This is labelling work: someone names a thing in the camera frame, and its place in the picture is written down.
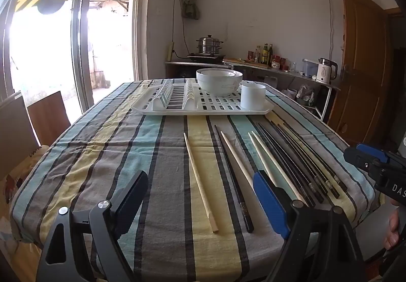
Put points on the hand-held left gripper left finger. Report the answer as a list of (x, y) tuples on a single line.
[(131, 196)]

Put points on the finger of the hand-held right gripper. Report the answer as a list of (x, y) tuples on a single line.
[(374, 150), (361, 160)]

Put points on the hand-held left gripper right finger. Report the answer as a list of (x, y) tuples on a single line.
[(269, 202)]

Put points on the black silver-banded chopstick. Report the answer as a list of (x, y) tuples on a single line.
[(233, 177)]

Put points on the bundle of black chopsticks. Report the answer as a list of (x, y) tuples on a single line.
[(295, 161)]

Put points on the white utensil cup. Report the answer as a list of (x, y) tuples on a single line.
[(252, 98)]

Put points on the person's right hand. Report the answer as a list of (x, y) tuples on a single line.
[(396, 228)]

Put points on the striped tablecloth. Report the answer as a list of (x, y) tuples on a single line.
[(177, 158)]

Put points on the brown wooden door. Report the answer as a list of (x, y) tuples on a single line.
[(361, 79)]

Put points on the clear plastic bag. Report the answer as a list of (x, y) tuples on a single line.
[(301, 93), (310, 96)]

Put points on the white electric kettle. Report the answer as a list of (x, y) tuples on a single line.
[(325, 72)]

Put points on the white plastic dish rack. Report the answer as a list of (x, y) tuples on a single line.
[(219, 104)]

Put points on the clear drinking glass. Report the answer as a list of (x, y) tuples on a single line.
[(293, 67)]

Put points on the wooden chair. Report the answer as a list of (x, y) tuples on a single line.
[(16, 129), (47, 117)]

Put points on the red sauce jar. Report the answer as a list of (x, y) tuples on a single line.
[(275, 63), (284, 65)]

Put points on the large white bowl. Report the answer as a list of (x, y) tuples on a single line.
[(219, 85)]

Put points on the dark sauce bottle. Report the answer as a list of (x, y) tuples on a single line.
[(271, 55)]

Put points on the small white bowl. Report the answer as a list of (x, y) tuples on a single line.
[(219, 72)]

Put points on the green oil bottle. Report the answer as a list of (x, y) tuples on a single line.
[(265, 55)]

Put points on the wooden cutting board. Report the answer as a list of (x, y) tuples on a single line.
[(241, 62)]

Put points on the small metal table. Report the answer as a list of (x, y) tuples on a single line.
[(190, 64)]

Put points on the small clear bottle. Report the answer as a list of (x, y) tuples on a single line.
[(258, 54)]

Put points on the red-lidded jar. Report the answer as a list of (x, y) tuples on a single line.
[(250, 55)]

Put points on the beige power strip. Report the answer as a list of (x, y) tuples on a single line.
[(170, 50)]

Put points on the black induction cooker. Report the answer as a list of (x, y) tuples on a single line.
[(206, 57)]

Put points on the steel steamer pot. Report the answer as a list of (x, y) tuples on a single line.
[(209, 46)]

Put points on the white sliding glass door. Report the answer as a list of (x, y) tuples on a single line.
[(79, 31)]

